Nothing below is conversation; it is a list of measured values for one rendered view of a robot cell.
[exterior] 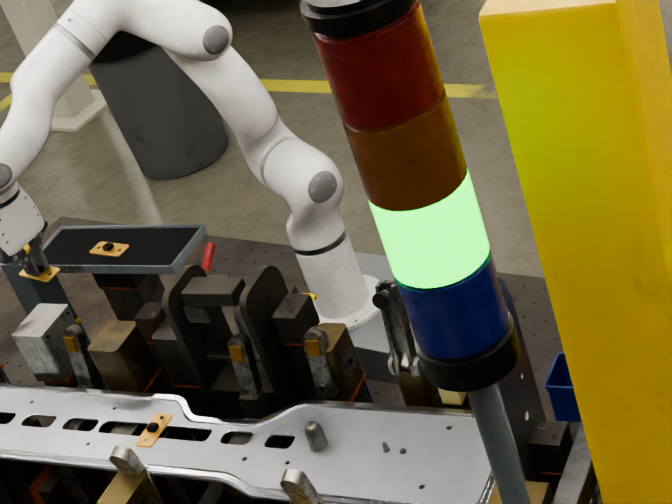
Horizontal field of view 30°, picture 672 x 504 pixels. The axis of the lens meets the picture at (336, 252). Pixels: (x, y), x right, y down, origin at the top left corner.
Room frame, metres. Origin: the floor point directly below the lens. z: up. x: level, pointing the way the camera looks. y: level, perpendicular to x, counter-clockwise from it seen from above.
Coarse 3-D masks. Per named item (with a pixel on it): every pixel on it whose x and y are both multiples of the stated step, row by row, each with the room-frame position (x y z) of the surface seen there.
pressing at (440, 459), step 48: (0, 384) 2.13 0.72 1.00; (0, 432) 1.98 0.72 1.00; (48, 432) 1.92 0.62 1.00; (96, 432) 1.87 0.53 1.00; (240, 432) 1.73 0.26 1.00; (288, 432) 1.68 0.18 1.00; (336, 432) 1.64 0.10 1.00; (384, 432) 1.59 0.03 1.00; (432, 432) 1.55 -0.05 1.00; (240, 480) 1.61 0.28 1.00; (336, 480) 1.52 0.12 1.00; (384, 480) 1.48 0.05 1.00; (432, 480) 1.45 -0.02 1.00; (480, 480) 1.41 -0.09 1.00
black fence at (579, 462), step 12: (576, 444) 0.84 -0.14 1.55; (576, 456) 0.82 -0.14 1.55; (588, 456) 0.82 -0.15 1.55; (564, 468) 0.81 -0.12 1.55; (576, 468) 0.81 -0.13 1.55; (588, 468) 0.80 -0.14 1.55; (564, 480) 0.80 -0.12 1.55; (576, 480) 0.79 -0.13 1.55; (588, 480) 0.80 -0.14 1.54; (564, 492) 0.79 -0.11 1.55; (576, 492) 0.78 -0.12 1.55; (588, 492) 0.79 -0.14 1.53
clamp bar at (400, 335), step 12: (384, 288) 1.69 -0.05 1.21; (396, 288) 1.67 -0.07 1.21; (372, 300) 1.66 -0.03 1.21; (384, 300) 1.65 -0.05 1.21; (396, 300) 1.66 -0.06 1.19; (384, 312) 1.68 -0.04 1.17; (396, 312) 1.66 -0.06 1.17; (384, 324) 1.68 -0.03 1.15; (396, 324) 1.67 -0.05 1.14; (408, 324) 1.67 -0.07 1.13; (396, 336) 1.67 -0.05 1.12; (408, 336) 1.66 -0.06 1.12; (396, 348) 1.67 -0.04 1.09; (408, 348) 1.65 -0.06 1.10; (396, 360) 1.66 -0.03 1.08; (408, 360) 1.65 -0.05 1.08; (396, 372) 1.66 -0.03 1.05
